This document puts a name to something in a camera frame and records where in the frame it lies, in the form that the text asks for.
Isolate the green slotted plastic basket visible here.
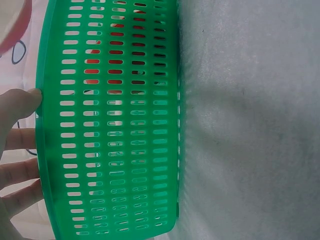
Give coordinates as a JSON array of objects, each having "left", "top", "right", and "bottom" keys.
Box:
[{"left": 34, "top": 0, "right": 182, "bottom": 237}]

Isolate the red object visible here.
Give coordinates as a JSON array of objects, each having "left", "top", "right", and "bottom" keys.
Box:
[{"left": 83, "top": 2, "right": 168, "bottom": 96}]

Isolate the person's left hand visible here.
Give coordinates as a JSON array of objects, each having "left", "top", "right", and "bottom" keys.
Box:
[{"left": 0, "top": 88, "right": 45, "bottom": 240}]

